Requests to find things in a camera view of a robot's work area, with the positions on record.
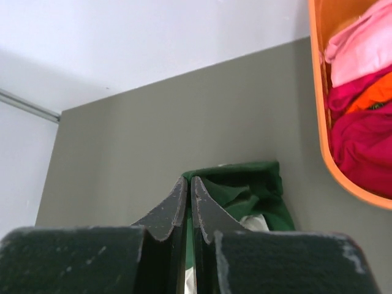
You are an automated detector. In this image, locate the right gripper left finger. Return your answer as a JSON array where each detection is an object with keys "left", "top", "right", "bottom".
[{"left": 1, "top": 178, "right": 187, "bottom": 293}]

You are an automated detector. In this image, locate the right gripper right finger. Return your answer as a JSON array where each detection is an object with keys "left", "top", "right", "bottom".
[{"left": 191, "top": 177, "right": 380, "bottom": 293}]

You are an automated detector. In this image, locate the white and green t shirt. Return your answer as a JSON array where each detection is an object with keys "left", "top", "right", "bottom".
[{"left": 184, "top": 161, "right": 295, "bottom": 293}]

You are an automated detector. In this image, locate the red t shirt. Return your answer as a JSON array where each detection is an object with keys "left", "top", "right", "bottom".
[{"left": 327, "top": 66, "right": 391, "bottom": 198}]

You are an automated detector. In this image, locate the orange t shirt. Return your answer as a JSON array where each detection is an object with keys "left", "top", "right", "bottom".
[{"left": 345, "top": 72, "right": 391, "bottom": 114}]

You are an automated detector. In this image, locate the pink t shirt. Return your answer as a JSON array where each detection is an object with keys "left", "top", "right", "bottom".
[{"left": 324, "top": 1, "right": 391, "bottom": 88}]

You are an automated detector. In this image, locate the orange plastic laundry basket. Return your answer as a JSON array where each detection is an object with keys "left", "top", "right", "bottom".
[{"left": 307, "top": 0, "right": 391, "bottom": 210}]

